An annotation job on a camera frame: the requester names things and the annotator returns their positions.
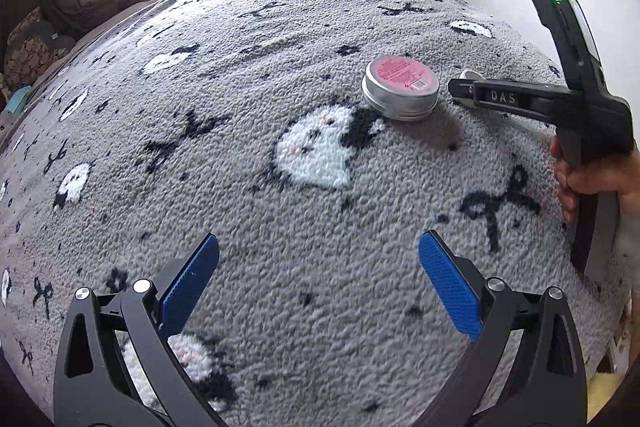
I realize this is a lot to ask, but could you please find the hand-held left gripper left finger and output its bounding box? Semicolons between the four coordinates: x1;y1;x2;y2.
52;233;221;427

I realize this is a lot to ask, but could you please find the grey printed fleece blanket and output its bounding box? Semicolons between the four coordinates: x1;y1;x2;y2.
0;0;632;427

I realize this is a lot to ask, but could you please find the light blue small pouch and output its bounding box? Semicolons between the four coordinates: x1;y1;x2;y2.
3;86;32;116

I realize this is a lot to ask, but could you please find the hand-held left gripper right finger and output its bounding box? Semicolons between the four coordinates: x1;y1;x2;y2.
417;229;589;427

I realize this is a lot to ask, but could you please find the brown patterned cushion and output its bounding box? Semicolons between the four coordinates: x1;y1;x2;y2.
4;6;72;88

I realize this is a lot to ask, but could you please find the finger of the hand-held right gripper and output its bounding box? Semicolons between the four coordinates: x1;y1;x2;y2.
447;78;482;110

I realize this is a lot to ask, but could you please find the round tin with pink label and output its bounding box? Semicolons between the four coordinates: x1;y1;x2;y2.
360;54;441;123

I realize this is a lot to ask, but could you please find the brown crumpled cloth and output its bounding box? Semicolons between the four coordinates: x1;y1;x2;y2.
39;0;162;41

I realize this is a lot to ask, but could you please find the person's right hand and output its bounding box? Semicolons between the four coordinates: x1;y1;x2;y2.
549;138;640;224

